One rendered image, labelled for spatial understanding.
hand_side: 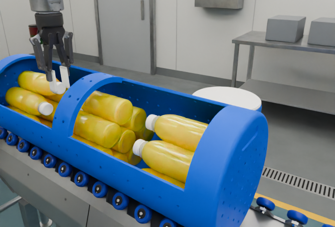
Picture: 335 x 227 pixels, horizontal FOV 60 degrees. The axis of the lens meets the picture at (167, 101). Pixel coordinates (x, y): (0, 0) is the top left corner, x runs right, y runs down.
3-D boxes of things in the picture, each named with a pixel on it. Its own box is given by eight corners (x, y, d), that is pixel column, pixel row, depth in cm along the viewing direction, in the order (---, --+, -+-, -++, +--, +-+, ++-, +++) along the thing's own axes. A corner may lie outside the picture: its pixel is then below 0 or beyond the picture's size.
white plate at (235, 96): (247, 85, 131) (247, 87, 132) (186, 87, 129) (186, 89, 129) (273, 110, 106) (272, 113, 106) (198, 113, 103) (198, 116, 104)
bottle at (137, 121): (128, 119, 78) (83, 103, 88) (135, 137, 83) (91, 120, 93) (144, 103, 82) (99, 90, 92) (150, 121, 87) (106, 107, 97)
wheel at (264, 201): (272, 208, 69) (275, 200, 70) (253, 200, 71) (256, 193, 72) (273, 213, 72) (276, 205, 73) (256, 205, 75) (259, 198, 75)
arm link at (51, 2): (69, -10, 82) (71, 12, 84) (50, -11, 87) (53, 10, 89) (39, -9, 75) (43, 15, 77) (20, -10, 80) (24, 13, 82)
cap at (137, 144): (135, 154, 67) (129, 151, 68) (143, 158, 70) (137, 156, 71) (142, 138, 68) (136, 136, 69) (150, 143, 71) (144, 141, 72)
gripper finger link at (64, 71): (59, 65, 92) (61, 65, 92) (62, 86, 95) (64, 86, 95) (65, 67, 90) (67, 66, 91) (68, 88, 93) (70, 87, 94)
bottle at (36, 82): (31, 92, 105) (63, 101, 95) (13, 85, 100) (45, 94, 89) (38, 74, 106) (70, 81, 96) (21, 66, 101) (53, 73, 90)
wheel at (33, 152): (40, 147, 92) (45, 149, 93) (32, 143, 94) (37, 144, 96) (34, 161, 91) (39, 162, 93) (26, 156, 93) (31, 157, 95)
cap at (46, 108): (41, 101, 89) (44, 102, 88) (52, 103, 93) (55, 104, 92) (37, 113, 89) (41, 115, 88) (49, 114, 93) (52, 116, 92)
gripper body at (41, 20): (42, 14, 78) (48, 48, 82) (69, 11, 84) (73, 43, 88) (27, 12, 82) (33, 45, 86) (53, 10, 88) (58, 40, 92)
